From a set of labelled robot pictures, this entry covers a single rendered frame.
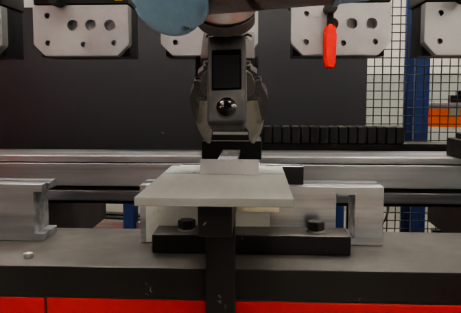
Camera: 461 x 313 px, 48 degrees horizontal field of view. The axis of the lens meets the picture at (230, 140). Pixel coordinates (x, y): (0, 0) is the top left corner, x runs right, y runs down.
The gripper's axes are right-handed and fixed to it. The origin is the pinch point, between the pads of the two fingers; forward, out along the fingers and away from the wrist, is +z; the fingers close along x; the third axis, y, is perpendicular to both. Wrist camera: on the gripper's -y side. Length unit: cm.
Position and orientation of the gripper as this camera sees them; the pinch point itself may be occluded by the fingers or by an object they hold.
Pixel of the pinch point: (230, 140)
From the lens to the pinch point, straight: 76.0
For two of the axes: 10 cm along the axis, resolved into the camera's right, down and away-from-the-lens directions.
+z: 0.3, 7.0, 7.1
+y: 0.3, -7.1, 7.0
